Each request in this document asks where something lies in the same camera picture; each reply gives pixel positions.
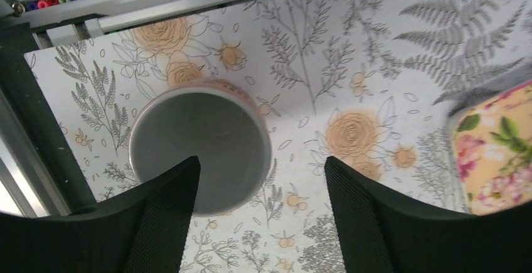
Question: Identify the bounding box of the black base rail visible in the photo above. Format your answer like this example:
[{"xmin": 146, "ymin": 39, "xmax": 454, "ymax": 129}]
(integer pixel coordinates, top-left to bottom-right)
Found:
[{"xmin": 1, "ymin": 23, "xmax": 96, "ymax": 210}]

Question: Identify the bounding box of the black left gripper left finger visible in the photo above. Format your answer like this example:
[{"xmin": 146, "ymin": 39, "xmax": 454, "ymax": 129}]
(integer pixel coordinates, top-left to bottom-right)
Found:
[{"xmin": 1, "ymin": 156, "xmax": 201, "ymax": 272}]

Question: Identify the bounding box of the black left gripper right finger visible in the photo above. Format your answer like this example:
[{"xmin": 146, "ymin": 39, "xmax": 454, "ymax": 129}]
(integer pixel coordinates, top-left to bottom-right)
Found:
[{"xmin": 324, "ymin": 156, "xmax": 531, "ymax": 272}]

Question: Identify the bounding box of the floral pastry tray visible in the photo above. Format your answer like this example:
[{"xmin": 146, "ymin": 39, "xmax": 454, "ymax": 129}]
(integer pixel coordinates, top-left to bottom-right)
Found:
[{"xmin": 448, "ymin": 82, "xmax": 531, "ymax": 215}]

